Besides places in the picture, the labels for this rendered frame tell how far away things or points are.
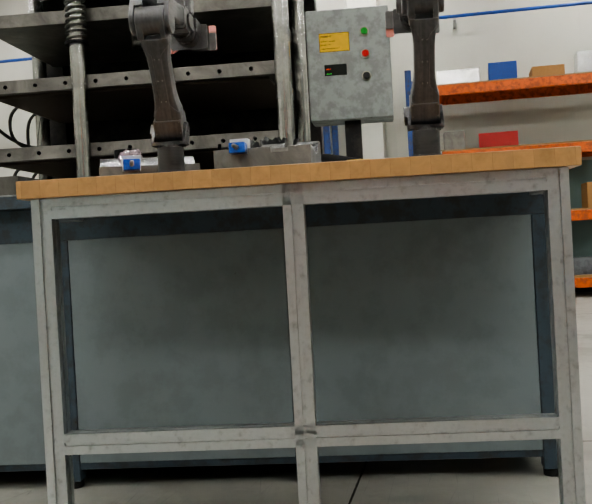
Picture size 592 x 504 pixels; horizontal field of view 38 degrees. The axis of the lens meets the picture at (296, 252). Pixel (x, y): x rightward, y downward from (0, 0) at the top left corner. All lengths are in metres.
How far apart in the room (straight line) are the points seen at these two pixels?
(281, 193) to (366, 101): 1.37
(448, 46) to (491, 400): 7.09
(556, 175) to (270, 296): 0.82
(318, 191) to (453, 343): 0.64
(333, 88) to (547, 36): 6.16
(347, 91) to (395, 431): 1.62
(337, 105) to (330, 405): 1.28
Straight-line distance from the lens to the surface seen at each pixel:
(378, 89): 3.20
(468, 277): 2.28
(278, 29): 3.14
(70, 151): 3.35
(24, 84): 3.42
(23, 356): 2.49
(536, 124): 9.08
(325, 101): 3.20
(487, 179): 1.87
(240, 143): 2.30
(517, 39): 9.21
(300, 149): 2.31
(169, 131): 2.09
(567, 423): 1.93
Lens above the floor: 0.63
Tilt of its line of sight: 1 degrees down
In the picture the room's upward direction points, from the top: 3 degrees counter-clockwise
